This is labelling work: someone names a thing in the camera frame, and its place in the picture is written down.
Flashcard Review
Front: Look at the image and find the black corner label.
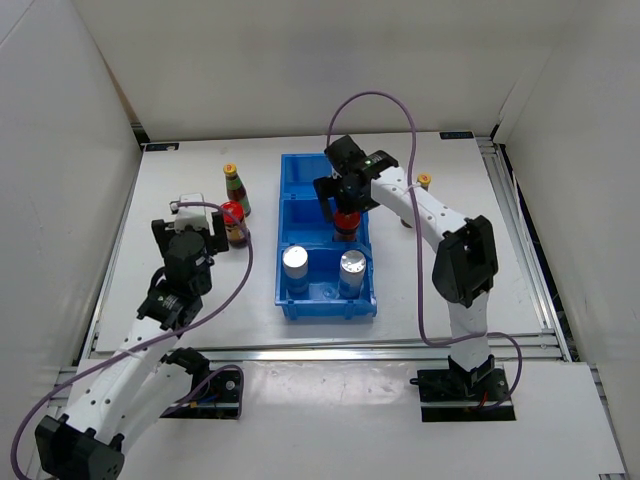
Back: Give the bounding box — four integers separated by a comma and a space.
439, 131, 475, 140
144, 142, 180, 152

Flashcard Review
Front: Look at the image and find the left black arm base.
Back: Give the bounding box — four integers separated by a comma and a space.
163, 365, 245, 420

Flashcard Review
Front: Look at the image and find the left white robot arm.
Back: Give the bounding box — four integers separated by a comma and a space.
35, 200, 229, 479

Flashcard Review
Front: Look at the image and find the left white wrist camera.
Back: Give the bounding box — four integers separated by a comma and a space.
169, 193, 210, 234

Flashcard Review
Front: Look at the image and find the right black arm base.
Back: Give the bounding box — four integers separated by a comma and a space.
409, 368, 516, 423

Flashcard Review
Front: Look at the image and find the right black corner label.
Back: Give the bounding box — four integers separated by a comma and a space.
439, 131, 475, 140

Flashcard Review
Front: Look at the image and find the yellow-cap sauce bottle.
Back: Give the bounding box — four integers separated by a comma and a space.
409, 173, 432, 191
223, 163, 251, 216

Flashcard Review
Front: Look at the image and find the left aluminium side rail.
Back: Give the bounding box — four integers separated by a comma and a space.
69, 152, 143, 367

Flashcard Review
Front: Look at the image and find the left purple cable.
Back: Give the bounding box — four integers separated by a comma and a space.
9, 200, 255, 479

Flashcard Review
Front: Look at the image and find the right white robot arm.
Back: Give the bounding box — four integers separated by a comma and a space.
313, 136, 498, 400

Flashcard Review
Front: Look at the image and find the silver-top shaker can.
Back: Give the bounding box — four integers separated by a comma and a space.
338, 250, 367, 299
282, 245, 309, 294

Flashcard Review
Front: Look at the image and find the right aluminium side rail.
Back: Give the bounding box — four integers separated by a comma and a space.
476, 137, 581, 362

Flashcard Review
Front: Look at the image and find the aluminium side rail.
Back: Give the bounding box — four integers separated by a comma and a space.
476, 137, 581, 362
69, 152, 143, 367

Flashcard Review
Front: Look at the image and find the blue three-compartment plastic bin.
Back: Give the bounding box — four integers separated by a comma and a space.
274, 153, 377, 320

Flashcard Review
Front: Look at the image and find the red-lid sauce jar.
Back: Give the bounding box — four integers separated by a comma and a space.
221, 201, 247, 248
333, 210, 361, 242

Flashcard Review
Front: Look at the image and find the aluminium front rail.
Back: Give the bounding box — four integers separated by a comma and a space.
79, 335, 561, 365

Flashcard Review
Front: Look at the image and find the left black corner label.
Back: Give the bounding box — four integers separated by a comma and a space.
144, 142, 180, 152

